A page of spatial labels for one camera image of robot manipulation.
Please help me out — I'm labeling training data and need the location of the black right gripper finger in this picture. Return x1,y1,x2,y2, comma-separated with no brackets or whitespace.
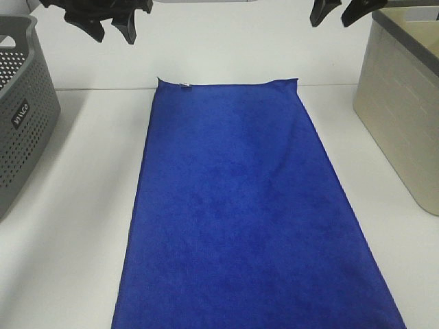
309,0,342,27
341,0,388,27

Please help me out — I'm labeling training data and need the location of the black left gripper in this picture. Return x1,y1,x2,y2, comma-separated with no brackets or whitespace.
40,0,154,45

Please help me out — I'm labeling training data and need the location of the blue microfiber towel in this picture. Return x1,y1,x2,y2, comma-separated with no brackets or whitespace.
111,78,405,328

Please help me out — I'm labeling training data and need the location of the beige plastic storage bin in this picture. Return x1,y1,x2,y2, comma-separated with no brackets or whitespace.
353,5,438,215

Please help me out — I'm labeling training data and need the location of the grey perforated plastic basket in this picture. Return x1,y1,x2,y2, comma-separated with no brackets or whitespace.
1,14,60,215

